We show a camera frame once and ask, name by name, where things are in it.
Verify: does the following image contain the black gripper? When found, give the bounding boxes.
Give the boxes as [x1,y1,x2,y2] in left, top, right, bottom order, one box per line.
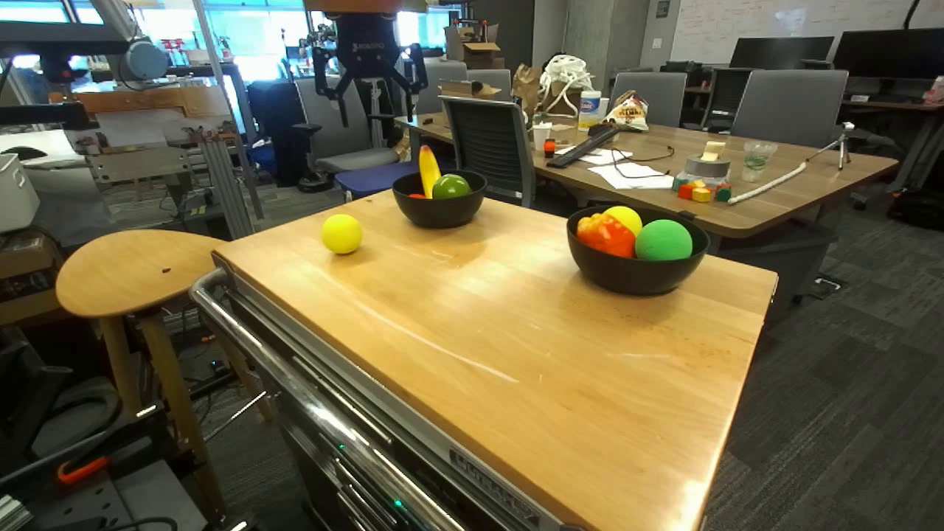
[314,10,432,126]

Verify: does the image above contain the yellow toy banana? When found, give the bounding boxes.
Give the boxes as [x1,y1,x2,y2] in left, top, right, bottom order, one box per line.
[417,143,442,202]

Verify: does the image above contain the green toy pear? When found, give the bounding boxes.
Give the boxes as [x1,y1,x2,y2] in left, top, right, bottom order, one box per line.
[432,172,476,204]

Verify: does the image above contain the yellow-green round toy fruit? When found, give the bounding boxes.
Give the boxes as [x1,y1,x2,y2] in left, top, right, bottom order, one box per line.
[320,210,365,261]

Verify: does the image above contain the cardboard box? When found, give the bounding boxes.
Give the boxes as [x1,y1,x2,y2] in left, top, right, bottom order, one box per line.
[460,39,509,72]

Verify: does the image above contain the dark grey office chair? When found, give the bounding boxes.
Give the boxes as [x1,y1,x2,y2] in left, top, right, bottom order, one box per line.
[438,91,540,207]

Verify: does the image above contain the black plastic bowl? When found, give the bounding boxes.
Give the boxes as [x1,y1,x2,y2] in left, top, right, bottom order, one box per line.
[565,202,712,297]
[389,169,491,231]

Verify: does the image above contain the white net bag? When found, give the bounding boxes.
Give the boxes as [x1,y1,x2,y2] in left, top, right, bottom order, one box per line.
[537,54,596,114]

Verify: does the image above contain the white plastic bottle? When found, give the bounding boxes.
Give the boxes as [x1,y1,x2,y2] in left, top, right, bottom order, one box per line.
[575,86,606,137]

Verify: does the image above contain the long black bar device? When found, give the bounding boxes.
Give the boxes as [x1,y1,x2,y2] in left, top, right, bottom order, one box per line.
[547,117,627,172]

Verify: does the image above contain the grey round joint fixture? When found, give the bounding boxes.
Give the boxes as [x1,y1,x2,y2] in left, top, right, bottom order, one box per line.
[93,0,175,82]

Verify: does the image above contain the clear plastic bag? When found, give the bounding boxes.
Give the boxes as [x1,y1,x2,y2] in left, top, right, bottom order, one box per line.
[606,91,653,134]

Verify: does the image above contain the white paper sheets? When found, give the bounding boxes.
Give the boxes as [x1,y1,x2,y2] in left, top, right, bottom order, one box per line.
[587,159,678,194]

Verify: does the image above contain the orange toy pepper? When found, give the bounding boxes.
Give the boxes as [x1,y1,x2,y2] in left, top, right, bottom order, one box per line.
[572,210,638,261]

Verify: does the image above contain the yellow toy lemon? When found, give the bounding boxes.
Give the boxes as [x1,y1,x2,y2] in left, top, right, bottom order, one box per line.
[599,204,647,237]

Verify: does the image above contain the round wooden stool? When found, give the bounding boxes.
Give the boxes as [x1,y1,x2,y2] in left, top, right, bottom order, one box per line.
[53,227,233,525]

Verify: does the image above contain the green round toy fruit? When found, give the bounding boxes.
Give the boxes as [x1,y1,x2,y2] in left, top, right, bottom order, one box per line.
[632,216,696,263]

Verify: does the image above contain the grey tape roll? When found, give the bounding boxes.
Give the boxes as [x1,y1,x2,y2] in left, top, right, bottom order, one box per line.
[684,151,736,184]

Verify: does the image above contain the colourful toy blocks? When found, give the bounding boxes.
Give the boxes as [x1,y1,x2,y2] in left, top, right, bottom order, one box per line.
[672,173,736,207]

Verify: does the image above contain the white box device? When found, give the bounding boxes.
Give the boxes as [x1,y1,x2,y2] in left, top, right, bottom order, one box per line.
[0,151,41,237]

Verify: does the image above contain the clear plastic cup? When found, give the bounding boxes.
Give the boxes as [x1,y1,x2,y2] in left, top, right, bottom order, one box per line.
[742,138,780,172]

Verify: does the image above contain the black computer monitor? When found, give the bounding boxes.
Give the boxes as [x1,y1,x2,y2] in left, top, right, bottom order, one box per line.
[728,36,837,72]
[833,27,944,82]

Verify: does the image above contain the white plastic stick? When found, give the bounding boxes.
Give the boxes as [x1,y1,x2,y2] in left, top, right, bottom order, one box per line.
[725,159,812,207]

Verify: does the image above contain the large wooden conference table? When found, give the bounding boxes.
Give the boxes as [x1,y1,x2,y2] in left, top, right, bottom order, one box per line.
[395,103,901,246]

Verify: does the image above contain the small silver tripod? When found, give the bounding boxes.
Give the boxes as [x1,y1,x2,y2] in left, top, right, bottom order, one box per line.
[830,117,858,172]

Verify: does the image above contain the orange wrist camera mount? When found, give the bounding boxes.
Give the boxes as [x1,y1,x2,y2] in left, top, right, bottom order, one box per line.
[304,0,402,14]

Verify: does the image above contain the grey metal frame rack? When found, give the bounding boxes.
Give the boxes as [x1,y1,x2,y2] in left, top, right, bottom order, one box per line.
[84,122,262,240]

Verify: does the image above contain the metal cart handle bar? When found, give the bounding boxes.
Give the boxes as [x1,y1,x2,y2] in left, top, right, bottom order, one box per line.
[190,271,470,531]

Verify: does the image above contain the orange clamp handle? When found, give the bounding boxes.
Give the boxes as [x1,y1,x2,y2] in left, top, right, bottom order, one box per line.
[53,452,112,491]

